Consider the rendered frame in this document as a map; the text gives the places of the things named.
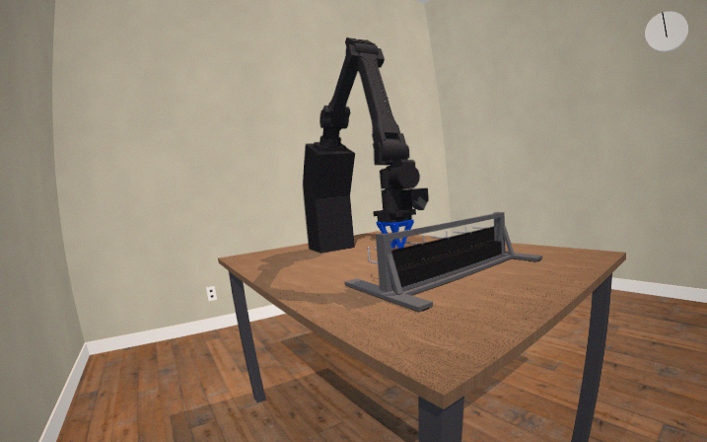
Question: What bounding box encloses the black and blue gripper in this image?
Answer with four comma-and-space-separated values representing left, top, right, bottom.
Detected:
373, 189, 416, 249

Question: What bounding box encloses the grey metal rack with black patch panel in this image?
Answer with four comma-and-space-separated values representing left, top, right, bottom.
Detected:
348, 212, 542, 312

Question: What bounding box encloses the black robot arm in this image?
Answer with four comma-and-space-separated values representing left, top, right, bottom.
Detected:
314, 37, 429, 210

